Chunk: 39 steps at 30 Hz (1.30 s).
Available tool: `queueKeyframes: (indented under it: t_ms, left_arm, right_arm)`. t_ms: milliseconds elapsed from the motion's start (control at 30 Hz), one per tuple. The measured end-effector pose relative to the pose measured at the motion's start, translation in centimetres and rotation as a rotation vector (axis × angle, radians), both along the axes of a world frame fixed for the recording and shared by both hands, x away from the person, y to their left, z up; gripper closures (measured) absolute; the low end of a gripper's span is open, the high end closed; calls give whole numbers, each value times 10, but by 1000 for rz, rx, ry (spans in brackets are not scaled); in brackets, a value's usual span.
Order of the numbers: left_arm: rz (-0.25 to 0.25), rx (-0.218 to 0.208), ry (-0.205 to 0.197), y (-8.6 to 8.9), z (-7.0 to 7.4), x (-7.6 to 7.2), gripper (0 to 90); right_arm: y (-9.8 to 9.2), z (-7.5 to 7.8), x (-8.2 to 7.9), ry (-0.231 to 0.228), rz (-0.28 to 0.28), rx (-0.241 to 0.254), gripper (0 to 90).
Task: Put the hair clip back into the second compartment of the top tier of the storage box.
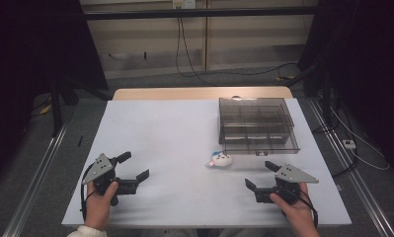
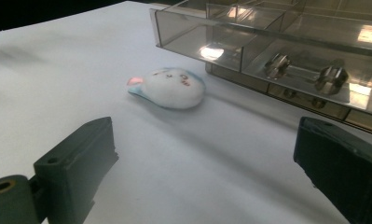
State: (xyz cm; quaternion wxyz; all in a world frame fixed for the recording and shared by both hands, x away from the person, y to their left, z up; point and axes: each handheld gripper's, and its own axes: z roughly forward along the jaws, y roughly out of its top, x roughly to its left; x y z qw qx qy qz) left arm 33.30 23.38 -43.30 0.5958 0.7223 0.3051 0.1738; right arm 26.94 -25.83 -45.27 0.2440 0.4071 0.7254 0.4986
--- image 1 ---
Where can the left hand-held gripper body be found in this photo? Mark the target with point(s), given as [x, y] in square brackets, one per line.
[97, 169]

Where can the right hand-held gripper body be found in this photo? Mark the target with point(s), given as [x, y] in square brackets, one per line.
[291, 176]

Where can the small white snowman toy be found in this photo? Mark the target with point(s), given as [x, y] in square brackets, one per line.
[221, 160]

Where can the transparent grey compartment box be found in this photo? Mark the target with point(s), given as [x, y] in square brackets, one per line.
[257, 126]

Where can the person's left hand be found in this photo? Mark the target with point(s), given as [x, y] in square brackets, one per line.
[97, 207]

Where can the person's right hand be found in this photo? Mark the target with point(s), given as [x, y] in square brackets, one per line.
[298, 214]

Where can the small black stick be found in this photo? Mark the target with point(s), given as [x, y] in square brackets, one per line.
[80, 141]

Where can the white table cover sheet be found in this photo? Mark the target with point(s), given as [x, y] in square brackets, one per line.
[171, 138]

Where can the white knit sleeve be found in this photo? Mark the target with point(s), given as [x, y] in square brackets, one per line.
[86, 232]

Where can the white power strip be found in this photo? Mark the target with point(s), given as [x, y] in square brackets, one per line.
[349, 144]

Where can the black tripod stand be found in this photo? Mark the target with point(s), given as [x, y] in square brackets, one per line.
[57, 105]

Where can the yellow floor tape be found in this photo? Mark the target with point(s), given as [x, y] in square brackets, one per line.
[285, 78]
[45, 109]

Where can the black curtain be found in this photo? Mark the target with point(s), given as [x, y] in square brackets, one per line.
[26, 65]
[372, 65]

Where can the black horizontal metal bar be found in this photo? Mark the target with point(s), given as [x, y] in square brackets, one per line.
[197, 13]

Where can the aluminium floor rail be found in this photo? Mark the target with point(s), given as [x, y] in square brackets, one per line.
[36, 177]
[352, 164]

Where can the white wall socket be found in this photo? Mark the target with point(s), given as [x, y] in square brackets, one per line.
[184, 3]

